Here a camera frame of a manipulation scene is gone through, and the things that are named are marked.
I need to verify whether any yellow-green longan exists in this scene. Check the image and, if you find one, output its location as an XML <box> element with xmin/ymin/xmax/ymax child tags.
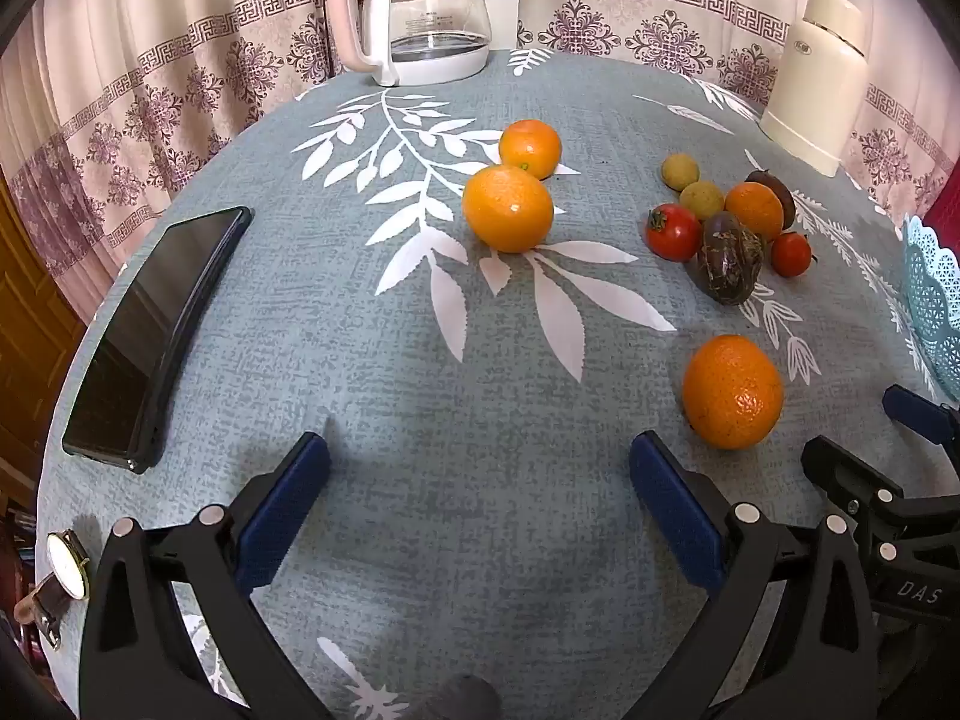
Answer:
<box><xmin>679</xmin><ymin>181</ymin><xmax>726</xmax><ymax>221</ymax></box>
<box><xmin>661</xmin><ymin>153</ymin><xmax>701</xmax><ymax>188</ymax></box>

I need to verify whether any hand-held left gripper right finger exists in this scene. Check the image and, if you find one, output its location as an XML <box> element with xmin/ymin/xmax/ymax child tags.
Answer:
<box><xmin>628</xmin><ymin>430</ymin><xmax>878</xmax><ymax>720</ymax></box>

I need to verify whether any wristwatch with brown strap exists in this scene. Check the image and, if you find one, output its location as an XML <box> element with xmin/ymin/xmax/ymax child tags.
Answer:
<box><xmin>13</xmin><ymin>529</ymin><xmax>92</xmax><ymax>650</ymax></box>

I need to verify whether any small red tomato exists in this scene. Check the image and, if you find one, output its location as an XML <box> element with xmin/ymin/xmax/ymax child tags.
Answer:
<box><xmin>770</xmin><ymin>231</ymin><xmax>815</xmax><ymax>278</ymax></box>

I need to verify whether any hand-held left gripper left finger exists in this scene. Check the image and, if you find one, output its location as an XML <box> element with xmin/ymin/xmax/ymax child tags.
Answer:
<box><xmin>79</xmin><ymin>431</ymin><xmax>335</xmax><ymax>720</ymax></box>

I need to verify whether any large orange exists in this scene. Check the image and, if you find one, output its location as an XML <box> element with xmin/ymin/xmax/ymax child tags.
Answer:
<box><xmin>681</xmin><ymin>334</ymin><xmax>785</xmax><ymax>451</ymax></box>
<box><xmin>461</xmin><ymin>163</ymin><xmax>556</xmax><ymax>254</ymax></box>

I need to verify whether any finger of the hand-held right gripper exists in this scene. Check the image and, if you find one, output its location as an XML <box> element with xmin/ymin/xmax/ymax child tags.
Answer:
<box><xmin>882</xmin><ymin>385</ymin><xmax>960</xmax><ymax>460</ymax></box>
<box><xmin>801</xmin><ymin>435</ymin><xmax>960</xmax><ymax>578</ymax></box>

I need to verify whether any red cloth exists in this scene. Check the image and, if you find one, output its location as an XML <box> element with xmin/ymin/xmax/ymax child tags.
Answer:
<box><xmin>921</xmin><ymin>157</ymin><xmax>960</xmax><ymax>241</ymax></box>

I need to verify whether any purple passion fruit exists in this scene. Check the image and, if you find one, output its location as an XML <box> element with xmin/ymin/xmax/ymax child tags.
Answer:
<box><xmin>691</xmin><ymin>211</ymin><xmax>766</xmax><ymax>307</ymax></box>

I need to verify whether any wooden cabinet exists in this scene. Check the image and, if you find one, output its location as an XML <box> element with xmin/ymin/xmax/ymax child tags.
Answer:
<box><xmin>0</xmin><ymin>172</ymin><xmax>91</xmax><ymax>541</ymax></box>

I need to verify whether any cream thermos flask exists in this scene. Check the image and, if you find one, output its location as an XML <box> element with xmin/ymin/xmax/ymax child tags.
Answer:
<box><xmin>759</xmin><ymin>0</ymin><xmax>871</xmax><ymax>179</ymax></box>

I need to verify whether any person's left hand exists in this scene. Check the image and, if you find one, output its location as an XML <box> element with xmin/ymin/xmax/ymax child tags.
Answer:
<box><xmin>416</xmin><ymin>675</ymin><xmax>503</xmax><ymax>720</ymax></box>

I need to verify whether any patterned beige curtain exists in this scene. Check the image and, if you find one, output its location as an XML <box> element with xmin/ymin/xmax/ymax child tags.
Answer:
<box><xmin>0</xmin><ymin>0</ymin><xmax>361</xmax><ymax>323</ymax></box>
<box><xmin>517</xmin><ymin>0</ymin><xmax>960</xmax><ymax>233</ymax></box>

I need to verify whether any large red tomato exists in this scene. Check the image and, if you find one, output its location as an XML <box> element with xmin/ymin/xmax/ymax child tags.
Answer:
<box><xmin>645</xmin><ymin>202</ymin><xmax>704</xmax><ymax>263</ymax></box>

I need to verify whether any brown kiwi fruit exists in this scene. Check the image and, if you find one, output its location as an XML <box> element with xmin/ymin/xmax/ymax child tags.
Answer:
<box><xmin>745</xmin><ymin>169</ymin><xmax>796</xmax><ymax>232</ymax></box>

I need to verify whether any glass kettle with white handle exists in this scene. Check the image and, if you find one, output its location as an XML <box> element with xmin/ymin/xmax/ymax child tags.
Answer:
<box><xmin>325</xmin><ymin>0</ymin><xmax>492</xmax><ymax>87</ymax></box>

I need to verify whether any light blue plastic basket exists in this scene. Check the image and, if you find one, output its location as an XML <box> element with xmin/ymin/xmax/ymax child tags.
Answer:
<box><xmin>900</xmin><ymin>214</ymin><xmax>960</xmax><ymax>402</ymax></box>

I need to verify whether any grey leaf-print tablecloth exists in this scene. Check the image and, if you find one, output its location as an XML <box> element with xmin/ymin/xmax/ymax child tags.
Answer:
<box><xmin>34</xmin><ymin>49</ymin><xmax>960</xmax><ymax>720</ymax></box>

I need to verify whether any black smartphone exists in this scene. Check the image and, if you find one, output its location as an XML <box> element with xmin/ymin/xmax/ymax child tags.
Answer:
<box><xmin>61</xmin><ymin>205</ymin><xmax>253</xmax><ymax>475</ymax></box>

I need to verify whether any small orange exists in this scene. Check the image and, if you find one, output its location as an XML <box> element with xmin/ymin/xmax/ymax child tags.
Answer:
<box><xmin>499</xmin><ymin>118</ymin><xmax>563</xmax><ymax>181</ymax></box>
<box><xmin>724</xmin><ymin>181</ymin><xmax>785</xmax><ymax>242</ymax></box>

